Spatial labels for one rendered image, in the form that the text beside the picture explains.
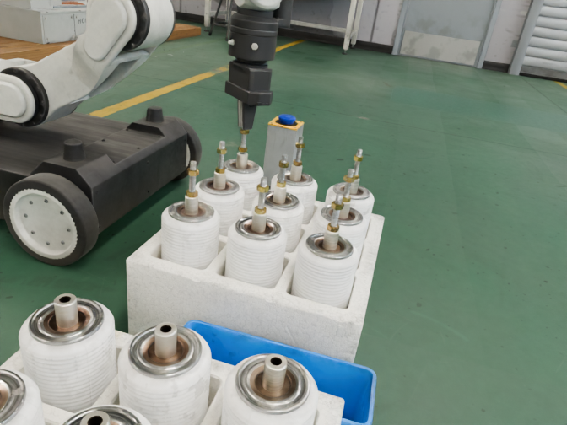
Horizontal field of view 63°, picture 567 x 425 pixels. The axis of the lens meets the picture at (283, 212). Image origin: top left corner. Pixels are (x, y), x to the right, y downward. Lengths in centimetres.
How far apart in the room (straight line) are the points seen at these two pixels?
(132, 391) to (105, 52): 76
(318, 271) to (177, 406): 30
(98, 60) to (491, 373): 102
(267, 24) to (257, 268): 43
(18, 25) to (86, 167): 242
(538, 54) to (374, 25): 178
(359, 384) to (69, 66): 92
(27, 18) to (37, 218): 238
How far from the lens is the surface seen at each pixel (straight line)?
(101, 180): 108
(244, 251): 72
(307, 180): 95
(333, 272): 70
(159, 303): 81
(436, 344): 101
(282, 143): 109
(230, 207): 85
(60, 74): 124
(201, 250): 77
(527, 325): 118
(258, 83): 89
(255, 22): 87
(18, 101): 127
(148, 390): 50
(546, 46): 587
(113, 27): 107
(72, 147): 108
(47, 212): 107
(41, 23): 333
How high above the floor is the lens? 61
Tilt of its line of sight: 27 degrees down
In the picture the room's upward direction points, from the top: 8 degrees clockwise
